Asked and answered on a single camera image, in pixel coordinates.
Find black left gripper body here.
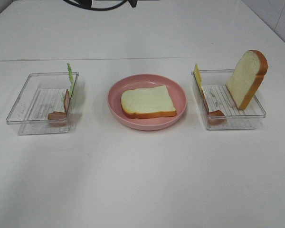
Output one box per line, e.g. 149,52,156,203
129,0,138,7

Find green lettuce leaf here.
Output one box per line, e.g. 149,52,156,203
67,63,75,97

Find white bread slice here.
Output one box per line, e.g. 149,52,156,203
226,50,268,110
120,85,177,119

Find bacon strip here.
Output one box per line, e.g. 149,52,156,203
202,93,226,125
47,89,70,127

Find yellow cheese slice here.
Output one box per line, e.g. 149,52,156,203
193,64,203,95

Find pink round plate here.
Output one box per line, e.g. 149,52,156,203
107,74,187,131

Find left clear plastic bin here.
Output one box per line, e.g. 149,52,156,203
6,72,79,135

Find clear plastic bin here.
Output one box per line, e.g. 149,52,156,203
6,72,79,135
191,69,266,130

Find right clear plastic bin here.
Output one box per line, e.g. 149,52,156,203
191,69,266,130

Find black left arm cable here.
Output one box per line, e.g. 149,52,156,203
63,0,129,10

